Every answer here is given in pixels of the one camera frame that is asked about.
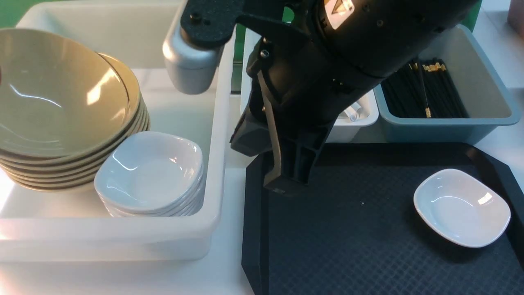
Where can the white square sauce dish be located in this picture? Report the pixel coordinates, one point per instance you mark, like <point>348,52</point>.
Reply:
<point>461,209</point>

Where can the yellow noodle bowl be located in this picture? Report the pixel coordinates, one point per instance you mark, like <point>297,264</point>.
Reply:
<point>57,96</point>

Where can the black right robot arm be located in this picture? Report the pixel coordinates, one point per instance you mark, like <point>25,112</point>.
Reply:
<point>370,39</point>

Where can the pile of white spoons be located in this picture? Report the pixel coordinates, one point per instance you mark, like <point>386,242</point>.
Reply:
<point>354,112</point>

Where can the stack of white dishes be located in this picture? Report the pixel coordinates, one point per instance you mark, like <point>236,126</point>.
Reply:
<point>152,174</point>

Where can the white plastic spoon bin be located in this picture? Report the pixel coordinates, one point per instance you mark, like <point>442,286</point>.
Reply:
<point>344,131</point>

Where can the black plastic serving tray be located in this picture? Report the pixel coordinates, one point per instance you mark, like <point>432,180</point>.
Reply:
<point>354,229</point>

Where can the bundle of black chopsticks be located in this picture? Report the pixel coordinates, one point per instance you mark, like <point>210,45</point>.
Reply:
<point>403,96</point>

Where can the stack of yellow bowls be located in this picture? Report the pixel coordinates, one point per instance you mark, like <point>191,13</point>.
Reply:
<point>65,173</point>

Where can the blue plastic chopstick bin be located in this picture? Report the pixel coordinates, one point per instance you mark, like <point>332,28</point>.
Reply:
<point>487,101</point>

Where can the large white plastic tub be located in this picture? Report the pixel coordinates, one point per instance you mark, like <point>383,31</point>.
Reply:
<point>74,225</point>

